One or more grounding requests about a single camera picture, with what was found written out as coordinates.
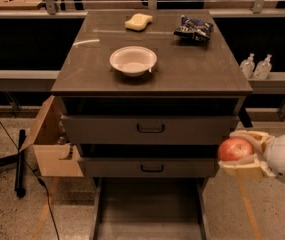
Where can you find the grey metal rail shelf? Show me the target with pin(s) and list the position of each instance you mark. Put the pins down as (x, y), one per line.
(42, 81)

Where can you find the middle grey drawer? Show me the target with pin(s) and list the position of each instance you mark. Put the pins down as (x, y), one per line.
(149, 167)

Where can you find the bottom open grey drawer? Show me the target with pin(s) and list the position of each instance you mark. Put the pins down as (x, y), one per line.
(149, 209)

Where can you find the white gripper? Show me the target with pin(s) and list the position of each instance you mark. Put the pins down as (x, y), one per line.
(275, 154)

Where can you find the grey drawer cabinet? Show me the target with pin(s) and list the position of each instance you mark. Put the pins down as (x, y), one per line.
(188, 79)

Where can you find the white bowl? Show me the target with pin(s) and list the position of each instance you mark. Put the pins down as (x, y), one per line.
(133, 61)

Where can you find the black stand base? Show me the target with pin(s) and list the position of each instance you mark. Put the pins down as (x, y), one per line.
(18, 161)

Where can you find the left clear pump bottle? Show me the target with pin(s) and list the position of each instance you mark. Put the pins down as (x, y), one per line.
(247, 66)

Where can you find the red apple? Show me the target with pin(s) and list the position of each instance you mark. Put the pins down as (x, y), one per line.
(234, 149)

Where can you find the blue chip bag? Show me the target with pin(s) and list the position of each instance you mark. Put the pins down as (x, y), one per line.
(194, 29)

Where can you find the yellow sponge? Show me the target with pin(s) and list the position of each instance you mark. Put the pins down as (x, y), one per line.
(138, 22)

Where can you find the top grey drawer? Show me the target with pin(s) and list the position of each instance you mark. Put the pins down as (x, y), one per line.
(172, 130)

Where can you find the cardboard box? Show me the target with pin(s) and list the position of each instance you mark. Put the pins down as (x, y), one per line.
(55, 157)

